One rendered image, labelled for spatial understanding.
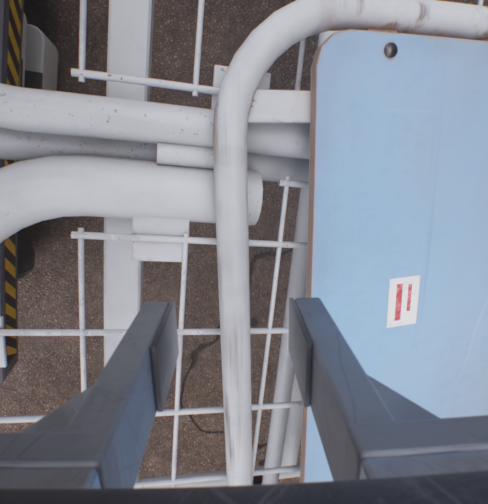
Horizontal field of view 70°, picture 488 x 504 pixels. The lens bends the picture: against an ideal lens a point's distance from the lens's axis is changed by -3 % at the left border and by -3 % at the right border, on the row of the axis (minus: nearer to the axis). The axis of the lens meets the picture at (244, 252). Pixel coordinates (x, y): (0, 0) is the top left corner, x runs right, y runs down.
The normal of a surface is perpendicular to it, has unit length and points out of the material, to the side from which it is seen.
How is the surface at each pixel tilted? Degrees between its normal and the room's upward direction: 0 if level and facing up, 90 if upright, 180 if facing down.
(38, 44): 0
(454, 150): 1
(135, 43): 0
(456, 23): 28
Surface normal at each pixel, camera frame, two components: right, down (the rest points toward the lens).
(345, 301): 0.20, 0.25
